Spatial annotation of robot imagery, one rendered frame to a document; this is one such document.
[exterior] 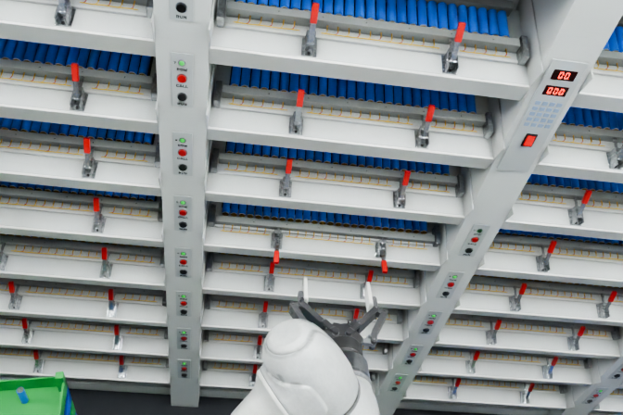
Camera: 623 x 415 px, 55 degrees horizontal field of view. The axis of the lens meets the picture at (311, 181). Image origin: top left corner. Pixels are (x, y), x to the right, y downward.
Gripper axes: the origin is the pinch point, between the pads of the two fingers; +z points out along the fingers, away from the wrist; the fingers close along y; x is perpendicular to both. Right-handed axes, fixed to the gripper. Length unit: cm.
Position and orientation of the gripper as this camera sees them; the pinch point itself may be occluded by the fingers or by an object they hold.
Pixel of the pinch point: (336, 287)
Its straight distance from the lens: 129.9
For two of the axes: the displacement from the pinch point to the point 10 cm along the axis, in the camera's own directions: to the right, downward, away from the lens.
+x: 1.4, -8.3, -5.4
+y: 9.9, 1.0, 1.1
